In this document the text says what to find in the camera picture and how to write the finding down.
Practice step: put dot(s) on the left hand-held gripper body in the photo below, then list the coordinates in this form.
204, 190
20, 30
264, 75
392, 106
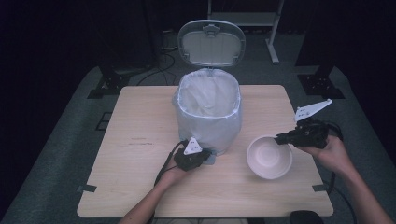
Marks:
190, 157

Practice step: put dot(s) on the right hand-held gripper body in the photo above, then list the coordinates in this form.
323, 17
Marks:
308, 133

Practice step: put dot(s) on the white bowl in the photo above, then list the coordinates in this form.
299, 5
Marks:
267, 158

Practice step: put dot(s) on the white pedal trash bin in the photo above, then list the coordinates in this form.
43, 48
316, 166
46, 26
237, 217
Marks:
211, 46

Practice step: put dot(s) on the person's left hand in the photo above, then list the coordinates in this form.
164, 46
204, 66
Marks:
174, 175

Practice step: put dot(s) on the person's right hand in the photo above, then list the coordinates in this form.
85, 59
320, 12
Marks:
333, 155

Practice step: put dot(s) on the translucent white trash bag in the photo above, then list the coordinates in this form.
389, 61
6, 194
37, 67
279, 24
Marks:
205, 130

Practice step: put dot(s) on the black stand with base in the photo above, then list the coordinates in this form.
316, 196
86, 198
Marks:
320, 85
109, 79

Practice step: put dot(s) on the grey tape piece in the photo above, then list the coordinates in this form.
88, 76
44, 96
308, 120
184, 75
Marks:
86, 188
319, 187

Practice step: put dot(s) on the white metal stand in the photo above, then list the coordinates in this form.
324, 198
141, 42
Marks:
243, 18

